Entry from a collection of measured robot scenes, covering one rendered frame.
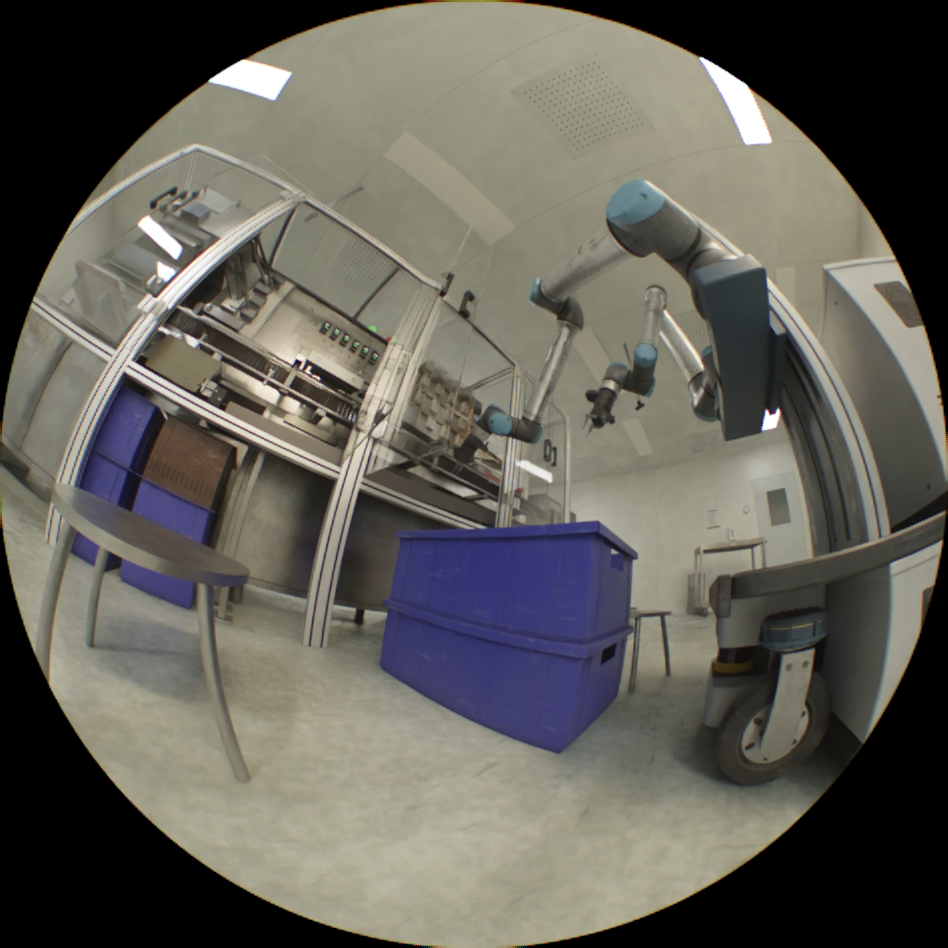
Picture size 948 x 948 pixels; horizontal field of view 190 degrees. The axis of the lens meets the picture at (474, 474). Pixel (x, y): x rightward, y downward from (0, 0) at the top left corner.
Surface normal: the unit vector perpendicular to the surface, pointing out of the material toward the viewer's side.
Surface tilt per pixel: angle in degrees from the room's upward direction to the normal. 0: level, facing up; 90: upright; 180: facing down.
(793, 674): 90
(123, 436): 90
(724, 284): 180
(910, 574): 90
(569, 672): 90
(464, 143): 180
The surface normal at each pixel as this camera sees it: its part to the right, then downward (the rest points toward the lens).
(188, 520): 0.73, -0.17
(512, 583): -0.66, -0.37
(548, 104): -0.14, 0.91
